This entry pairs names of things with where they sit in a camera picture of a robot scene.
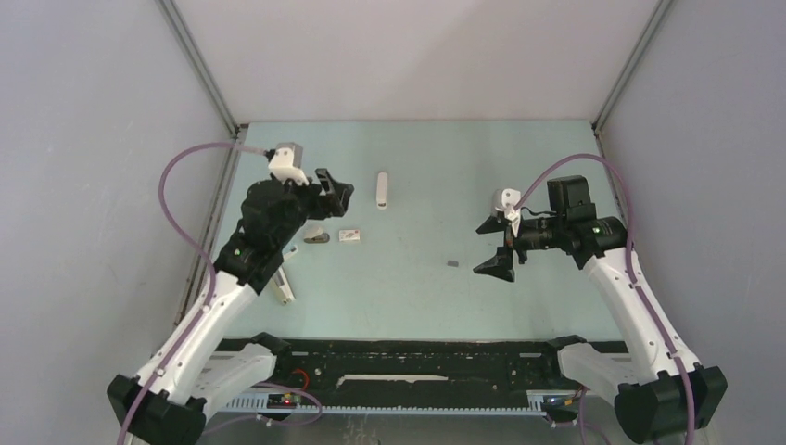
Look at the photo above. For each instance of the left aluminium frame post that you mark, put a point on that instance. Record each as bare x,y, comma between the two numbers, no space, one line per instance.
209,233

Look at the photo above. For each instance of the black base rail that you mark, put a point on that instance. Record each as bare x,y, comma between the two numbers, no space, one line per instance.
408,374

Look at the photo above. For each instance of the beige open stapler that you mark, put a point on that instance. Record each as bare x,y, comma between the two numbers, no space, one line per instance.
281,287

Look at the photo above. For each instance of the right aluminium frame post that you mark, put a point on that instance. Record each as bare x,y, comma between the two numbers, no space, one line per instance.
651,29

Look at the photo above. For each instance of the white stapler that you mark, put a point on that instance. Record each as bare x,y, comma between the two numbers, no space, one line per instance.
381,192

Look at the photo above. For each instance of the small grey stapler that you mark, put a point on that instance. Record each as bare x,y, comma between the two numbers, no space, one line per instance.
316,234

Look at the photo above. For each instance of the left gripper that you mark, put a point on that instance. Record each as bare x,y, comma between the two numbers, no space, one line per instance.
323,205

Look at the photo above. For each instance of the aluminium frame post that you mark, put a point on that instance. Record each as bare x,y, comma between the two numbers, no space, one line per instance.
209,233
651,29

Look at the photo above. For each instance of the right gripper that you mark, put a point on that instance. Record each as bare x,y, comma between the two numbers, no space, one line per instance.
500,266

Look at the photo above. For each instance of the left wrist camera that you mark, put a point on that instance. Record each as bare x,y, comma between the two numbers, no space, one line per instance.
284,163

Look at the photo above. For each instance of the light blue stapler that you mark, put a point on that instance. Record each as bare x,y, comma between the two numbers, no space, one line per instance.
290,252

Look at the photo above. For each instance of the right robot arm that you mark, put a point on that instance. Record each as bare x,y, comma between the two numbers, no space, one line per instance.
664,390

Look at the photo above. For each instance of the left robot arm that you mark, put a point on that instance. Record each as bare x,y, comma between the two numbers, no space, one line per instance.
172,397

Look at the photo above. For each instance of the white staple box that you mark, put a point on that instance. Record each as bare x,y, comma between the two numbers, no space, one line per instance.
349,235

